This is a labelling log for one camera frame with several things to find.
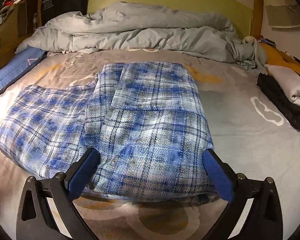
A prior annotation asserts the grey printed bed sheet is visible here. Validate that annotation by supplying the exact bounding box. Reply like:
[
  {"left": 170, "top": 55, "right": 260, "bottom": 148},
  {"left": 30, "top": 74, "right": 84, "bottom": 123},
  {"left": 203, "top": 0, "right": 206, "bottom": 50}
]
[{"left": 0, "top": 50, "right": 300, "bottom": 239}]

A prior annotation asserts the checkered hanging cloth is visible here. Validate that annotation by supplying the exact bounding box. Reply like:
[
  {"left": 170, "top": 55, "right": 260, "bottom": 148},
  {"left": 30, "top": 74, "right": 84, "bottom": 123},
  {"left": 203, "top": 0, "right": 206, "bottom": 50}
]
[{"left": 263, "top": 0, "right": 300, "bottom": 29}]

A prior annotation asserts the wooden bunk bed frame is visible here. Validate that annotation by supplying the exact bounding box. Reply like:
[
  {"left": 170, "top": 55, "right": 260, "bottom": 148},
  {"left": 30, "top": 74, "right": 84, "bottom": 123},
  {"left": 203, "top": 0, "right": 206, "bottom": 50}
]
[{"left": 0, "top": 0, "right": 300, "bottom": 75}]

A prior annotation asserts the grey rumpled duvet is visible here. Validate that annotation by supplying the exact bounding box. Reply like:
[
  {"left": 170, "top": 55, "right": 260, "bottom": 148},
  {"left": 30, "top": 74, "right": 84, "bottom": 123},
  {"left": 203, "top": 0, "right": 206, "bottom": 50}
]
[{"left": 17, "top": 2, "right": 267, "bottom": 72}]

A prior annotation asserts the blue plaid flannel shirt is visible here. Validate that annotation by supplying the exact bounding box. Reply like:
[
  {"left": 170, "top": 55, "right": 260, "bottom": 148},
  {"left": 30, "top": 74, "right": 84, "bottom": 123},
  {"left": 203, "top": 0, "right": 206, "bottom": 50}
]
[{"left": 0, "top": 62, "right": 216, "bottom": 201}]

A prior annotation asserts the blue pillow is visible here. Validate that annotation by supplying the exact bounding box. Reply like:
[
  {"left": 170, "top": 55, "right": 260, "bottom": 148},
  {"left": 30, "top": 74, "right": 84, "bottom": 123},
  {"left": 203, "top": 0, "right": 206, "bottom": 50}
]
[{"left": 0, "top": 47, "right": 47, "bottom": 95}]

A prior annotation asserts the black folded garment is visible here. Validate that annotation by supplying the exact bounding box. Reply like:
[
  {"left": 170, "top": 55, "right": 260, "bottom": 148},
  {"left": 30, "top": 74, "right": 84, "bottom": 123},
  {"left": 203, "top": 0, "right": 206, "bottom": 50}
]
[{"left": 257, "top": 73, "right": 300, "bottom": 132}]

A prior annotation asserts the cluttered wooden shelf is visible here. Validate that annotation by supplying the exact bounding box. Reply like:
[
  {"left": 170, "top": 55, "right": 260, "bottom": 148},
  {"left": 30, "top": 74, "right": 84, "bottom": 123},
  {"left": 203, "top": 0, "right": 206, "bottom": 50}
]
[{"left": 0, "top": 0, "right": 42, "bottom": 51}]

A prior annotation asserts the grey folded sweatshirt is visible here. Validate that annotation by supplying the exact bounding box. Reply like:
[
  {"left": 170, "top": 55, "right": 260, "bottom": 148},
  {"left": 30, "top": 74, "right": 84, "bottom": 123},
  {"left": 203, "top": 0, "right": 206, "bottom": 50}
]
[{"left": 265, "top": 64, "right": 300, "bottom": 106}]

